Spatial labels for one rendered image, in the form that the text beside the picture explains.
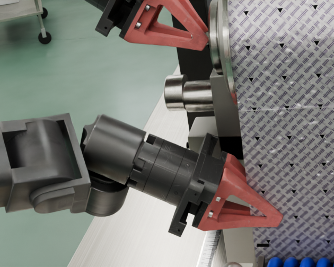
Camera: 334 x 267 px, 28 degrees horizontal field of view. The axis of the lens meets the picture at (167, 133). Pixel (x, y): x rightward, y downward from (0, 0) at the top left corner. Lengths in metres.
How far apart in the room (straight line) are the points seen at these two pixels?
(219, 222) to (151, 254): 0.31
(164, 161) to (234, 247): 0.20
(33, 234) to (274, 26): 2.29
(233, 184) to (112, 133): 0.12
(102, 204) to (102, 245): 0.30
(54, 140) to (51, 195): 0.05
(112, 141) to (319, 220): 0.21
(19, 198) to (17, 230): 2.23
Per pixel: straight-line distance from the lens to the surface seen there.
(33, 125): 0.63
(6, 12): 5.34
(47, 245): 2.70
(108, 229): 1.03
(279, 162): 0.63
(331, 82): 0.60
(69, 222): 2.81
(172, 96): 0.71
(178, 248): 0.95
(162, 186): 0.64
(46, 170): 0.61
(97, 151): 0.64
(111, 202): 0.70
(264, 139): 0.62
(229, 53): 0.58
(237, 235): 0.79
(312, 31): 0.58
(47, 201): 0.61
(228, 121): 0.70
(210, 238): 0.96
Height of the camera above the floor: 1.45
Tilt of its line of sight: 26 degrees down
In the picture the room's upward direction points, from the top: 10 degrees counter-clockwise
